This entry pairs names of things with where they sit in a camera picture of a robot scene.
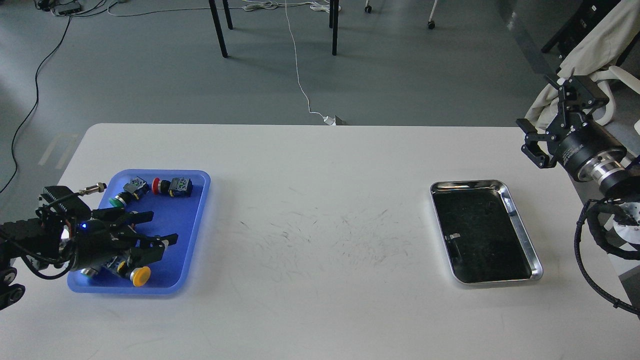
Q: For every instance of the white chair frame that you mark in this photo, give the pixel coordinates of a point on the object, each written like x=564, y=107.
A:
x=602, y=79

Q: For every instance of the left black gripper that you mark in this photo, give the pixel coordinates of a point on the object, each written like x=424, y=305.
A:
x=98, y=241

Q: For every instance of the silver orange push button switch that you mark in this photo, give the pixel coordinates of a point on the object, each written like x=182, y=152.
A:
x=90, y=272

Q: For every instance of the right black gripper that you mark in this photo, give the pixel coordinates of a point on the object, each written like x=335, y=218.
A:
x=587, y=151

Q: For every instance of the black table leg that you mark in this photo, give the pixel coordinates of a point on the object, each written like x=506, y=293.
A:
x=218, y=28
x=334, y=25

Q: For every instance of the red push button switch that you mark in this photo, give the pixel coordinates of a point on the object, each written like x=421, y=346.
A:
x=177, y=187

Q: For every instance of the yellow push button switch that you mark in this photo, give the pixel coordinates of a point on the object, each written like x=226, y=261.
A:
x=138, y=276

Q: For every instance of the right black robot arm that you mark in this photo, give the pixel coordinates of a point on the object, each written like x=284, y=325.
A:
x=619, y=190

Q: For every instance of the silver metal tray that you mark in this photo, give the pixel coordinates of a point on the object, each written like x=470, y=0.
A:
x=485, y=239

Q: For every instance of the blue plastic tray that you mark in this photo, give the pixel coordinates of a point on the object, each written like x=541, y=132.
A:
x=180, y=215

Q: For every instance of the beige cloth on chair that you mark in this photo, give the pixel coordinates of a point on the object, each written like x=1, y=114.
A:
x=600, y=49

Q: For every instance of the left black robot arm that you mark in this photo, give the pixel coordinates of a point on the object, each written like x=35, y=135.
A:
x=67, y=236

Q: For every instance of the green push button switch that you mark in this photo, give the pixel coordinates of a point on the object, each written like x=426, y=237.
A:
x=132, y=191

